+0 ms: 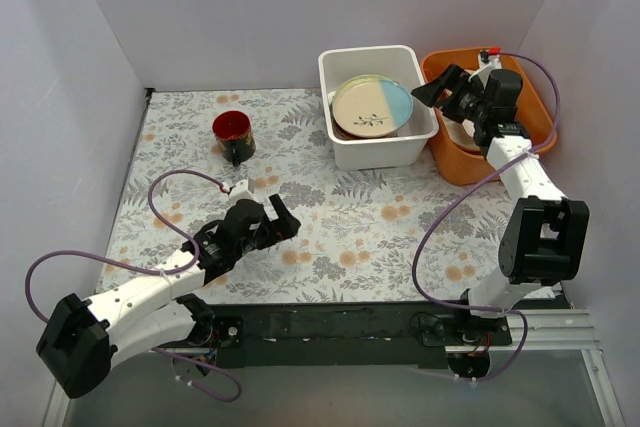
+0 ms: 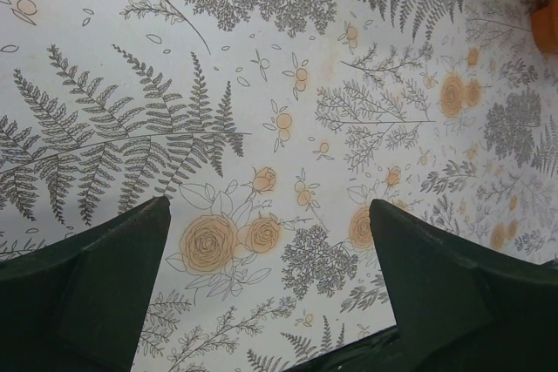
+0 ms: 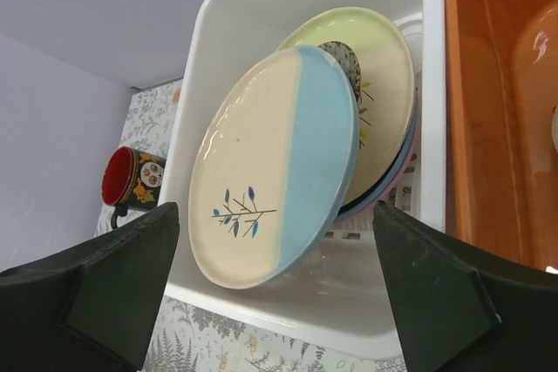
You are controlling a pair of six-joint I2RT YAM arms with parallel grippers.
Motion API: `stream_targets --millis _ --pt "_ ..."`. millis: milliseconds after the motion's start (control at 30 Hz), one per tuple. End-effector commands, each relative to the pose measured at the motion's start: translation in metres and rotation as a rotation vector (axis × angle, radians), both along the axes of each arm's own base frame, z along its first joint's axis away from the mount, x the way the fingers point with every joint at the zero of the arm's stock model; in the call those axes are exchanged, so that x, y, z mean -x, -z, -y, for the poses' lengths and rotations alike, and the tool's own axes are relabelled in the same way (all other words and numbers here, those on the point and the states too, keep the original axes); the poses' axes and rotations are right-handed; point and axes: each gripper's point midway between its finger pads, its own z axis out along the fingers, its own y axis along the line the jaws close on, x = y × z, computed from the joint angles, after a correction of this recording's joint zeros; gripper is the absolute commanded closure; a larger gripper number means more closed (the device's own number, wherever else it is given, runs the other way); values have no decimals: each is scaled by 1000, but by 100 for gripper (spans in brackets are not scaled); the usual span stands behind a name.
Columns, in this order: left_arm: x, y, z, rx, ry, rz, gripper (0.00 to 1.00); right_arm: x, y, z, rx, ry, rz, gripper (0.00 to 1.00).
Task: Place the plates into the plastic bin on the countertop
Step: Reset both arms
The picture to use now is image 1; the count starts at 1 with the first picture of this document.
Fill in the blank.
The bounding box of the wrist white camera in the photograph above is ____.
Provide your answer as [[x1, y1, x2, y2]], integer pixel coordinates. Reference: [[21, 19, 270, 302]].
[[470, 47, 502, 87], [222, 179, 256, 205]]

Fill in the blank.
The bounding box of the cream green leaf plate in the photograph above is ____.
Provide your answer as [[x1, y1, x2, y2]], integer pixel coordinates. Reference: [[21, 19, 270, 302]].
[[335, 74, 387, 94]]

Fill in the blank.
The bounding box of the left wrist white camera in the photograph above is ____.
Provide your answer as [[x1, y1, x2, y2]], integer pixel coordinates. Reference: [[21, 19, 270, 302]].
[[222, 179, 256, 205]]

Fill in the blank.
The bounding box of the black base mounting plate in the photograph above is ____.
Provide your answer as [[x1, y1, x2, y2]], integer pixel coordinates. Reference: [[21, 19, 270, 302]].
[[199, 305, 512, 369]]

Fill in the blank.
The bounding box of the orange plastic bin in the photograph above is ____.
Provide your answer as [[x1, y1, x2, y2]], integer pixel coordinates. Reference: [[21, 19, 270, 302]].
[[421, 47, 557, 186]]

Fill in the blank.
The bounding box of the cream plate with blue rim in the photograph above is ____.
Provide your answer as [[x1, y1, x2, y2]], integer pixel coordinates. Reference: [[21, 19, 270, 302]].
[[330, 78, 414, 139]]

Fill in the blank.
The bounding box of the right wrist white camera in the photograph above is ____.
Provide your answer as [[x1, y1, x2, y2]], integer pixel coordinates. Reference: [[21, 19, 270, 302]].
[[470, 47, 502, 87]]

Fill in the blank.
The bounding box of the white plastic bin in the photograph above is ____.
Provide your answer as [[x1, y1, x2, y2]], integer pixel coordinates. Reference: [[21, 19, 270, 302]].
[[318, 45, 439, 171]]

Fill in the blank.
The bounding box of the aluminium rail frame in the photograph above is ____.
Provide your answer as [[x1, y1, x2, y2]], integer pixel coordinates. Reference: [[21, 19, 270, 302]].
[[45, 309, 624, 426]]

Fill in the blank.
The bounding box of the red black lacquer cup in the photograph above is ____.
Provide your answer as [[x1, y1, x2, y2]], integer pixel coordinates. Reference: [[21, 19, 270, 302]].
[[212, 110, 256, 167]]

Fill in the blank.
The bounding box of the floral patterned mat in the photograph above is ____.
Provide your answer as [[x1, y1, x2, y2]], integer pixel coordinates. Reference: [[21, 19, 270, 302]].
[[99, 89, 512, 304]]

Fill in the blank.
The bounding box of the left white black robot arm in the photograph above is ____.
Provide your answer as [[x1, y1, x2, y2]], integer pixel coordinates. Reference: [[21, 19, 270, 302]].
[[36, 195, 301, 399]]

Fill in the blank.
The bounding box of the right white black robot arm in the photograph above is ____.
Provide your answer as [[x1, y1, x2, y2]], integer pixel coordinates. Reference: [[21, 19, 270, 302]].
[[412, 64, 589, 345]]

